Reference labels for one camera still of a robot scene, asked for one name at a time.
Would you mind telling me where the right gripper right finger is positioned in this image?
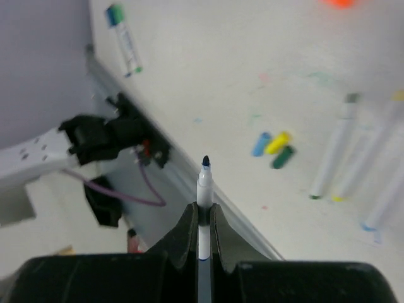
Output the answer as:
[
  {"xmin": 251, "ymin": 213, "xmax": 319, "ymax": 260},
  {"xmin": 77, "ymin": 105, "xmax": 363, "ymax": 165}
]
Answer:
[{"xmin": 210, "ymin": 203, "xmax": 282, "ymax": 302}]

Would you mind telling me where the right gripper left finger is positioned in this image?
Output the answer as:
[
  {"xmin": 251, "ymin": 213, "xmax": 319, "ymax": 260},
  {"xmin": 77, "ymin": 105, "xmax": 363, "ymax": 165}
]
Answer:
[{"xmin": 146, "ymin": 203, "xmax": 198, "ymax": 302}]

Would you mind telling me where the light blue pen cap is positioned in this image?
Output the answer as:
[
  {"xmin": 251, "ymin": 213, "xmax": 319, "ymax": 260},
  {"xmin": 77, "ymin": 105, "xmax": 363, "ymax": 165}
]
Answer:
[{"xmin": 251, "ymin": 132, "xmax": 271, "ymax": 157}]

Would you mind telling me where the green pen cap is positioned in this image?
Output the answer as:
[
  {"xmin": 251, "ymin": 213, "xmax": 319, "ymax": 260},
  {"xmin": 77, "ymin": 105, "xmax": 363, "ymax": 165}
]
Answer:
[{"xmin": 271, "ymin": 145, "xmax": 296, "ymax": 169}]

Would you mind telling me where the yellow pen cap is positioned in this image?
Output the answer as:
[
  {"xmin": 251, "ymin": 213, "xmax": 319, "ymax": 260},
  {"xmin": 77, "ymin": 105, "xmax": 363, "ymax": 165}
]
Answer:
[{"xmin": 264, "ymin": 131, "xmax": 291, "ymax": 155}]

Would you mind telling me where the green marker pen body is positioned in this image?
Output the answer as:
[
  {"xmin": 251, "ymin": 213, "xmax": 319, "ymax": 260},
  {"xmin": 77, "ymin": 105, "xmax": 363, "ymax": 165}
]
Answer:
[{"xmin": 309, "ymin": 93, "xmax": 360, "ymax": 199}]

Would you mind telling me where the light blue capped pen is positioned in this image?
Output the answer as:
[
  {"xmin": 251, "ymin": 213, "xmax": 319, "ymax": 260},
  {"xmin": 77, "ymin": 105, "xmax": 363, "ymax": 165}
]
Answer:
[{"xmin": 360, "ymin": 128, "xmax": 403, "ymax": 232}]

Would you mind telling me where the yellow marker pen body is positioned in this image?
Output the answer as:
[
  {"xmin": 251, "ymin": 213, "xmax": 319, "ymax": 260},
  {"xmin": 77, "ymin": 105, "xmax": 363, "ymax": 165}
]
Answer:
[{"xmin": 332, "ymin": 90, "xmax": 403, "ymax": 202}]

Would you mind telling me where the teal capped pen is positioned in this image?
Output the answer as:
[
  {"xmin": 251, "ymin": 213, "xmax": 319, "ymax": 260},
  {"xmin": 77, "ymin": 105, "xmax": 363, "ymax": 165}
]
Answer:
[{"xmin": 107, "ymin": 3, "xmax": 143, "ymax": 77}]

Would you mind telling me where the orange highlighter cap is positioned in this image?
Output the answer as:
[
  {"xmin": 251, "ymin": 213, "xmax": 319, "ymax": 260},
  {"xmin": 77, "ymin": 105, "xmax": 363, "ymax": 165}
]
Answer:
[{"xmin": 322, "ymin": 0, "xmax": 359, "ymax": 9}]

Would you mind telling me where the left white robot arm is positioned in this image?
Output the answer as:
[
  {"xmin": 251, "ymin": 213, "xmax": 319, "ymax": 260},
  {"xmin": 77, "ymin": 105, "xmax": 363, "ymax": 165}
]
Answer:
[{"xmin": 1, "ymin": 115, "xmax": 144, "ymax": 227}]

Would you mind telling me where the aluminium mounting rail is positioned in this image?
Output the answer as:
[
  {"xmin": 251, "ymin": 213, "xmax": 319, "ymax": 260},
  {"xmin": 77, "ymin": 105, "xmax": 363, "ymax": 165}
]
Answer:
[{"xmin": 85, "ymin": 44, "xmax": 283, "ymax": 260}]

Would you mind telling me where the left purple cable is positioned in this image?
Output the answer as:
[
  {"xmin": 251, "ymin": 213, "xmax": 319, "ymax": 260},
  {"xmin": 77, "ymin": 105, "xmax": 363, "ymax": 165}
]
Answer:
[{"xmin": 61, "ymin": 145, "xmax": 167, "ymax": 208}]

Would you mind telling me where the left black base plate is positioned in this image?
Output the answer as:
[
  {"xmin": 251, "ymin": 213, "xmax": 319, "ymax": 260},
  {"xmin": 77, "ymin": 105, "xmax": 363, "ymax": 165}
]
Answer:
[{"xmin": 105, "ymin": 92, "xmax": 171, "ymax": 169}]

